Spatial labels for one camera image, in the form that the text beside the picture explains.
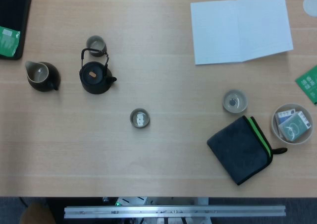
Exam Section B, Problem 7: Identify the green tea sachet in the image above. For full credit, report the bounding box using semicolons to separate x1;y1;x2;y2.
295;65;317;103

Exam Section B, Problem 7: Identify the blue white tea packet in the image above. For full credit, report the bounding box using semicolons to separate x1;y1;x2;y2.
276;109;297;125

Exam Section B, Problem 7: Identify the aluminium rail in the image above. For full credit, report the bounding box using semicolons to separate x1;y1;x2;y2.
63;205;287;219

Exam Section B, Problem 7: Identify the black ceramic pitcher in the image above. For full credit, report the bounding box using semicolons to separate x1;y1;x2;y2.
24;60;61;93

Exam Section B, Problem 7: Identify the black cast iron teapot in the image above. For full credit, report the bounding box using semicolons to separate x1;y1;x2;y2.
79;48;117;95

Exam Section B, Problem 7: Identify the green sachet with white label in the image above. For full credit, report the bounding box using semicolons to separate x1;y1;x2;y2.
0;25;21;58

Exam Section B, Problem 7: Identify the grey cloth with green trim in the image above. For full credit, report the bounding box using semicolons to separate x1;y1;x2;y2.
207;115;288;186

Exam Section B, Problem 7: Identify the beige round bowl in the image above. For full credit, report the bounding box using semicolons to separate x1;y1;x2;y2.
271;103;313;145

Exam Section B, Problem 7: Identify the open white notebook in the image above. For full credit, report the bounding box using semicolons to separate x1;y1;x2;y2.
190;0;294;65

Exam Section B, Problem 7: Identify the orange brown seat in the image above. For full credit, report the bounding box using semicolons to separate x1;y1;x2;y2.
21;201;56;224

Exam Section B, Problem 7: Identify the black tray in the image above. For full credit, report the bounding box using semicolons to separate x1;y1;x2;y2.
0;0;34;60

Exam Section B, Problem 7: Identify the small cup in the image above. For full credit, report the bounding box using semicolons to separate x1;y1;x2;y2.
86;35;108;58
129;108;151;129
222;89;249;114

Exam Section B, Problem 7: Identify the teal tea packet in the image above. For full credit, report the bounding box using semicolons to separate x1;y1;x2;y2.
277;111;312;142

